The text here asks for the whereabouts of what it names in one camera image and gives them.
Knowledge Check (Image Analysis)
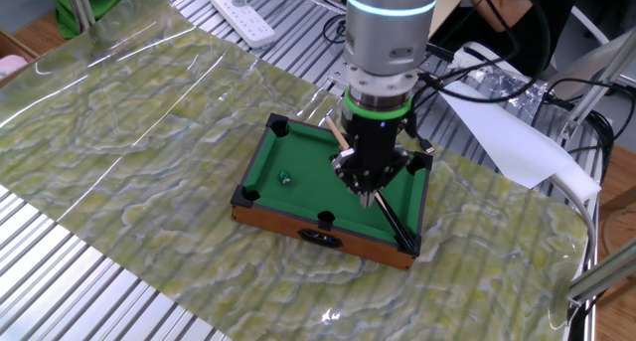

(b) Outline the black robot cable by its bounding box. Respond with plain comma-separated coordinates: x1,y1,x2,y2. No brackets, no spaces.
409,0,554,104

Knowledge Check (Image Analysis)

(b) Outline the white hose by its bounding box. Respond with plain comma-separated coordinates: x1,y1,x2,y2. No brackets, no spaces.
549,174,597,268

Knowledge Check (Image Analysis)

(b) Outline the black USB cable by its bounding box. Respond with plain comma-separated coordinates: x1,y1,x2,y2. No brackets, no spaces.
414,131,436,156

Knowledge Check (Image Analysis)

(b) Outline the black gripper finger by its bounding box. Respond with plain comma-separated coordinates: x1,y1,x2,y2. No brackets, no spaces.
331,148,375,208
370,151,413,208

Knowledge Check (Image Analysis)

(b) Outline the white power strip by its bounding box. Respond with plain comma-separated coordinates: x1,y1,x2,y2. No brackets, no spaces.
210,0,276,50

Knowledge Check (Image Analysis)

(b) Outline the pink cloth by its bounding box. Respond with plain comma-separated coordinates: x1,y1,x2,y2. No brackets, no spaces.
0,55,29,81

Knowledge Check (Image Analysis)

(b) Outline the clear plastic bag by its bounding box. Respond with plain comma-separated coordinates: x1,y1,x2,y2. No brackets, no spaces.
466,57,549,119

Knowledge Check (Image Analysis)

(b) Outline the green cloth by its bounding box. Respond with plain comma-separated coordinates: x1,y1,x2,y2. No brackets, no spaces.
48,0,141,41

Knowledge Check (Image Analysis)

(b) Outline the wooden pool cue black butt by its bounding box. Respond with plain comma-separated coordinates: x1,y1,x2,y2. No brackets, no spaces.
325,115,416,253

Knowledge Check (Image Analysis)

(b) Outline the aluminium frame post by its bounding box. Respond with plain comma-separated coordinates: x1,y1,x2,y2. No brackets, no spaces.
560,27,636,141
565,239,636,307
63,0,96,33

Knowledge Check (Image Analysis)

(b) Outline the mini green pool table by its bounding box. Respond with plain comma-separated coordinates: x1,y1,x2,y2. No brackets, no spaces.
230,112,434,271

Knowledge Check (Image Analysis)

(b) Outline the white office chair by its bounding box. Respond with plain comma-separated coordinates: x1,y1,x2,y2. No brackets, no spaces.
459,5,613,84

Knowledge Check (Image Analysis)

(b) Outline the person in black shirt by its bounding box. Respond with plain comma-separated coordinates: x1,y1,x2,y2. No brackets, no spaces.
429,0,583,79

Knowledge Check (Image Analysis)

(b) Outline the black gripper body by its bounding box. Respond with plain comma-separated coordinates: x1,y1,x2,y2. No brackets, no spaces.
345,109,413,184

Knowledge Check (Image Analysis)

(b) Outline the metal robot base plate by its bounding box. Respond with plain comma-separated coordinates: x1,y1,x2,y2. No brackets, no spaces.
326,45,352,91

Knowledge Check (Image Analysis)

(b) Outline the brown cardboard box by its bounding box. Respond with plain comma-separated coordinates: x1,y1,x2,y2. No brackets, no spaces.
0,28,41,88

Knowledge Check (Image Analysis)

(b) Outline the white paper sheet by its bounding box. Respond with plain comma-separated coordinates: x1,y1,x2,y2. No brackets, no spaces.
439,80,602,203

